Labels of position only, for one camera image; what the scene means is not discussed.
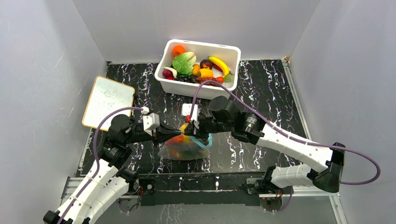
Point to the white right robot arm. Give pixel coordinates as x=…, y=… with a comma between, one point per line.
x=320, y=167

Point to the toy green cabbage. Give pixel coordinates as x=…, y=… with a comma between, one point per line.
x=184, y=63

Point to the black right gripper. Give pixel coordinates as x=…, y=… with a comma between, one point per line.
x=195, y=128

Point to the toy yellow banana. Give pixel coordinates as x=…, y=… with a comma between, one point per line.
x=222, y=65

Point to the toy yellow pepper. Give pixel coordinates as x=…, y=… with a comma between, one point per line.
x=206, y=73

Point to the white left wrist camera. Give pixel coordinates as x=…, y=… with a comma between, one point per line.
x=150, y=123

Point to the toy red chili pepper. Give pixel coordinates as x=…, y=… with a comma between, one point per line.
x=217, y=67

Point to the white board wooden frame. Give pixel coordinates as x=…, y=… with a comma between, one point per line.
x=106, y=96

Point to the white plastic food bin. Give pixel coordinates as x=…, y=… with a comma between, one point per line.
x=184, y=84

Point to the toy purple onion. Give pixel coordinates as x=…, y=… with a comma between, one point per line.
x=169, y=73

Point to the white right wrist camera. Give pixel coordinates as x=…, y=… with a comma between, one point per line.
x=190, y=111

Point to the toy yellow pear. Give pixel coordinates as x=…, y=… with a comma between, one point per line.
x=184, y=127

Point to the toy red grapes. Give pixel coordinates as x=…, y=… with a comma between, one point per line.
x=209, y=81

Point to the clear zip top bag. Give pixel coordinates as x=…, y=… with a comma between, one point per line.
x=195, y=149

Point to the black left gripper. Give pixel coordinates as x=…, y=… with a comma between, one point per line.
x=163, y=134

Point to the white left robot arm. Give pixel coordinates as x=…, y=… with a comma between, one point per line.
x=108, y=179

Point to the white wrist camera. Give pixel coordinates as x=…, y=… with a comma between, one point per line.
x=190, y=111
x=150, y=123

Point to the toy red tomato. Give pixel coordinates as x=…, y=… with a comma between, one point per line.
x=175, y=140

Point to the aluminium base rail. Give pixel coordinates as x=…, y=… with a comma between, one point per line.
x=214, y=188

